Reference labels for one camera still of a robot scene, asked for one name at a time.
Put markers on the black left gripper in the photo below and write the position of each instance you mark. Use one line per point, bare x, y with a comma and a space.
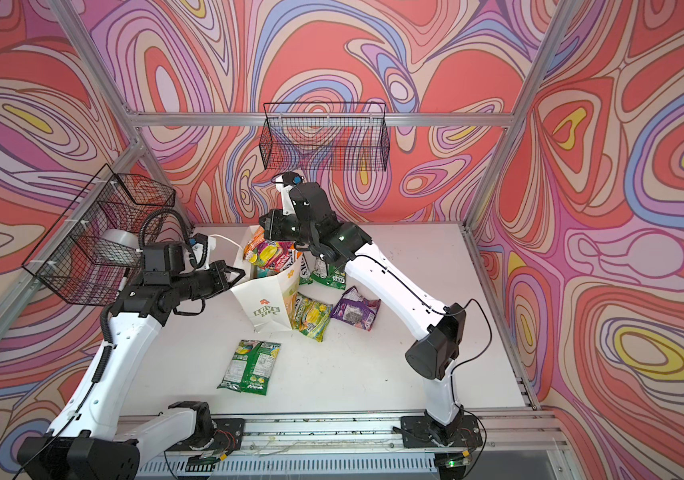
220, 282

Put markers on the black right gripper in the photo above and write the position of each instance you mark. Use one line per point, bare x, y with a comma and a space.
274, 230

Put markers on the orange pink Fox's fruits bag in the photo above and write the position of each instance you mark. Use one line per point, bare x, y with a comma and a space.
266, 254

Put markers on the illustrated paper gift bag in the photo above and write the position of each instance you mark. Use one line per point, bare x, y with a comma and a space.
268, 302

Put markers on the green candy bag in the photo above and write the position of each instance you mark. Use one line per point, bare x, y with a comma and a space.
251, 367
328, 275

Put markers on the purple Fox's candy bag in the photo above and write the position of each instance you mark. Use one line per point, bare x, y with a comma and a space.
356, 310

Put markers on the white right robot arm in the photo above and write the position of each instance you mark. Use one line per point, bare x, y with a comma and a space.
438, 328

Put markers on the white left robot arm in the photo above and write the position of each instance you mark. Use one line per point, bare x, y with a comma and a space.
82, 442

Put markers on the green yellow Fox's bag upper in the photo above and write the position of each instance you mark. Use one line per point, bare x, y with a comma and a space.
305, 271

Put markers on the green yellow fox's bag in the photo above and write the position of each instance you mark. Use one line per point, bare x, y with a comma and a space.
305, 271
311, 317

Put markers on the green yellow Fox's bag lower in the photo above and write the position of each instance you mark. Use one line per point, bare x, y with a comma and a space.
311, 317

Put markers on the green candy bag front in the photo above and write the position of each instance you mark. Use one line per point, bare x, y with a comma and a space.
251, 367

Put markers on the white cylinder in basket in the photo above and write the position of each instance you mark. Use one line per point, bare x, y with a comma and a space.
118, 246

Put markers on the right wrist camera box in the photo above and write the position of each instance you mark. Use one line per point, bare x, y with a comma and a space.
287, 180

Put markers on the black wire basket back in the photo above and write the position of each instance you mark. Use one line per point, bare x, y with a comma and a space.
325, 135

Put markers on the black wire basket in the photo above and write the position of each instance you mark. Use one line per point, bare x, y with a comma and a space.
325, 135
65, 260

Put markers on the black wire basket left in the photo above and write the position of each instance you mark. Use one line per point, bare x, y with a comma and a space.
65, 260

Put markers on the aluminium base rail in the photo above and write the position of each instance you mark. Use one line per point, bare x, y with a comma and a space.
518, 444

